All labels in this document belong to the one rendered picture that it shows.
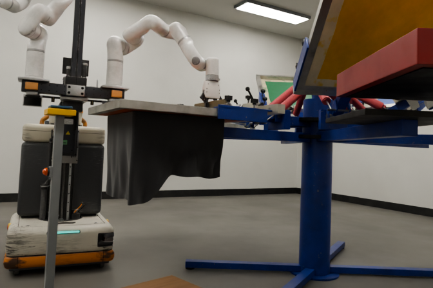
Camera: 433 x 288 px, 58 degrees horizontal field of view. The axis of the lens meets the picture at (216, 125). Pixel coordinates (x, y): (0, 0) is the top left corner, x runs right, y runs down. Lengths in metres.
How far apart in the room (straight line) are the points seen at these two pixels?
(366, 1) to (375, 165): 4.98
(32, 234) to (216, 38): 5.01
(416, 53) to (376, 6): 0.73
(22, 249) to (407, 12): 2.34
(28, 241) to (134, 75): 3.93
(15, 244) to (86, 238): 0.39
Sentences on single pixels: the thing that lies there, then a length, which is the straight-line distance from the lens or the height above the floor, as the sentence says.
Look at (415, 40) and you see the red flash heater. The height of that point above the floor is 1.07.
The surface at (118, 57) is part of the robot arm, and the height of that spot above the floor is 1.32.
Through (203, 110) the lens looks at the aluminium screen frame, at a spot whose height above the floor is 0.97.
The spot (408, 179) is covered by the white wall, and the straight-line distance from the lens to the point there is 6.25.
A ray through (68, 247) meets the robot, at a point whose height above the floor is 0.16.
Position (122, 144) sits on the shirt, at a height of 0.79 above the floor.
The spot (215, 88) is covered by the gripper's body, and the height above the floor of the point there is 1.13.
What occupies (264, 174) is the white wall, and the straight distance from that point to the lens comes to 7.27.
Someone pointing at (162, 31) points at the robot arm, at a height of 1.47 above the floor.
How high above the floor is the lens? 0.80
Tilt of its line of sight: 3 degrees up
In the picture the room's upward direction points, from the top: 2 degrees clockwise
